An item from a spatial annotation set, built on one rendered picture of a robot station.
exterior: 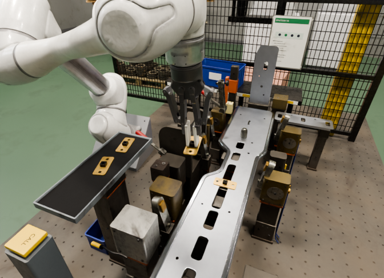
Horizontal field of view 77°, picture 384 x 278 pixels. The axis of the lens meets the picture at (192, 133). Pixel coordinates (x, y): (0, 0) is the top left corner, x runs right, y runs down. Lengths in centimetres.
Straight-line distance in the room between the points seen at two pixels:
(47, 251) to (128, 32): 54
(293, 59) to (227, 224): 120
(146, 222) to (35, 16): 68
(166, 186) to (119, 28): 57
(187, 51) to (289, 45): 123
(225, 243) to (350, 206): 84
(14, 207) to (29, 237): 195
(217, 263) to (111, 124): 83
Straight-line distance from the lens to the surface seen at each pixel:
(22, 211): 256
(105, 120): 127
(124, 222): 70
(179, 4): 40
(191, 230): 80
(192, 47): 53
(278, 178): 93
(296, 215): 131
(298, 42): 170
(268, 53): 144
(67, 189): 76
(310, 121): 144
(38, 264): 71
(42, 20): 94
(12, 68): 84
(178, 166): 88
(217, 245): 77
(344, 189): 155
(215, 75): 163
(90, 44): 46
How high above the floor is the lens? 165
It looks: 33 degrees down
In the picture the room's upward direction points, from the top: straight up
